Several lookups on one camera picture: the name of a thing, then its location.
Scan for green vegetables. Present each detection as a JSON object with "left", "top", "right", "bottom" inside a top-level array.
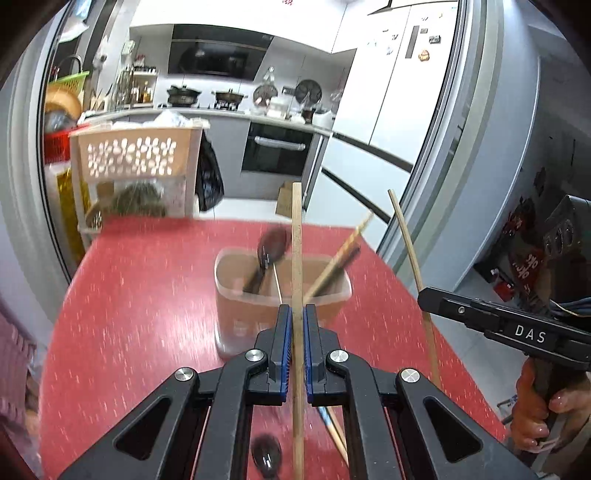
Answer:
[{"left": 112, "top": 179, "right": 168, "bottom": 218}]

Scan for red plastic basket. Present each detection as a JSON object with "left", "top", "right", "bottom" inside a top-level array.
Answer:
[{"left": 43, "top": 131, "right": 77, "bottom": 165}]

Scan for blue patterned chopstick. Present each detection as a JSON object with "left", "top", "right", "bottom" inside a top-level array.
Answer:
[{"left": 319, "top": 405, "right": 338, "bottom": 440}]

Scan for beige plastic utensil holder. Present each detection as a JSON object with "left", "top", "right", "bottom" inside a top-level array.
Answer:
[{"left": 213, "top": 247, "right": 353, "bottom": 361}]

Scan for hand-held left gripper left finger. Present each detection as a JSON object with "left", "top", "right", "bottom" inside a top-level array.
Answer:
[{"left": 58, "top": 305, "right": 294, "bottom": 480}]

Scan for pink plastic stool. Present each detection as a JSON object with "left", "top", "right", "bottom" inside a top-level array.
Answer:
[{"left": 0, "top": 299, "right": 40, "bottom": 435}]

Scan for black built-in oven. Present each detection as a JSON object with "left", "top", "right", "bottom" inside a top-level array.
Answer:
[{"left": 240, "top": 122, "right": 320, "bottom": 179}]

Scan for yellow oil bottle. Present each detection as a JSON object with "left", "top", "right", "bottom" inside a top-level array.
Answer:
[{"left": 56, "top": 168, "right": 91, "bottom": 250}]

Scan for black bag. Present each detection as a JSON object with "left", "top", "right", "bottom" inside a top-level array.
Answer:
[{"left": 196, "top": 136, "right": 226, "bottom": 213}]

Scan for white refrigerator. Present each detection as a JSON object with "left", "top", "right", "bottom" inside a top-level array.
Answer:
[{"left": 302, "top": 0, "right": 467, "bottom": 241}]

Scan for yellow round basin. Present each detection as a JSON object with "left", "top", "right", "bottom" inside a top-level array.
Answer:
[{"left": 44, "top": 87, "right": 84, "bottom": 121}]

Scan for black range hood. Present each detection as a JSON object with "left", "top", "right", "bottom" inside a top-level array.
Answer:
[{"left": 167, "top": 23, "right": 276, "bottom": 82}]

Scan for green plastic basket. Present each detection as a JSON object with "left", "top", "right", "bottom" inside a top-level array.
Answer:
[{"left": 48, "top": 69, "right": 91, "bottom": 96}]

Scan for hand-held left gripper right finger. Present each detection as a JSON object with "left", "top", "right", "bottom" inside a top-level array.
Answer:
[{"left": 303, "top": 304, "right": 539, "bottom": 480}]

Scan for cardboard box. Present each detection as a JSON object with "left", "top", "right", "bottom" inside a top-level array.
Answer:
[{"left": 276, "top": 180, "right": 308, "bottom": 218}]

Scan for beige floral storage cart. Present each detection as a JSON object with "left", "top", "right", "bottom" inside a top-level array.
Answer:
[{"left": 69, "top": 122, "right": 211, "bottom": 236}]

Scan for grey spoon with dark handle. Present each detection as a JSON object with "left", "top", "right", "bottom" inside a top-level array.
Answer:
[
  {"left": 243, "top": 229, "right": 293, "bottom": 295},
  {"left": 250, "top": 433, "right": 283, "bottom": 480}
]

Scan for metal bowl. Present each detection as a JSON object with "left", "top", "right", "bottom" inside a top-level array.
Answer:
[{"left": 45, "top": 111, "right": 77, "bottom": 135}]

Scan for round dark trivet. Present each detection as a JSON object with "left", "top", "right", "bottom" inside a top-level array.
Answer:
[
  {"left": 252, "top": 82, "right": 278, "bottom": 106},
  {"left": 295, "top": 79, "right": 323, "bottom": 105}
]

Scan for person's right hand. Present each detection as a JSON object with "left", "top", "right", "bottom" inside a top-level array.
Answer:
[{"left": 510, "top": 357, "right": 579, "bottom": 452}]

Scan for white spice rack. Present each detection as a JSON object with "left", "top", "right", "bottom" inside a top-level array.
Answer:
[{"left": 115, "top": 64, "right": 160, "bottom": 110}]

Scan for brown bamboo chopstick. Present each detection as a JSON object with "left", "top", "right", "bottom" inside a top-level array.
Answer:
[
  {"left": 305, "top": 209, "right": 375, "bottom": 301},
  {"left": 328, "top": 408, "right": 351, "bottom": 467}
]

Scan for white plastic bag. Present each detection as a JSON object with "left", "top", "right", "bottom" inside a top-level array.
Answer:
[{"left": 152, "top": 109, "right": 211, "bottom": 130}]

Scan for dark red patterned bag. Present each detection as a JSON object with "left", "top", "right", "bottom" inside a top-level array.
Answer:
[{"left": 503, "top": 198, "right": 553, "bottom": 296}]

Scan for black wok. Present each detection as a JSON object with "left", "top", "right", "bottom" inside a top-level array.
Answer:
[
  {"left": 212, "top": 89, "right": 248, "bottom": 112},
  {"left": 165, "top": 84, "right": 203, "bottom": 107}
]

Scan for light wooden chopstick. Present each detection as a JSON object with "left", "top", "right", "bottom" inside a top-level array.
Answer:
[
  {"left": 291, "top": 182, "right": 306, "bottom": 480},
  {"left": 388, "top": 189, "right": 442, "bottom": 389}
]

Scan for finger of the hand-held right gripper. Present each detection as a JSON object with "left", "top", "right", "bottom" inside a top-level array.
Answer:
[{"left": 417, "top": 287, "right": 504, "bottom": 341}]

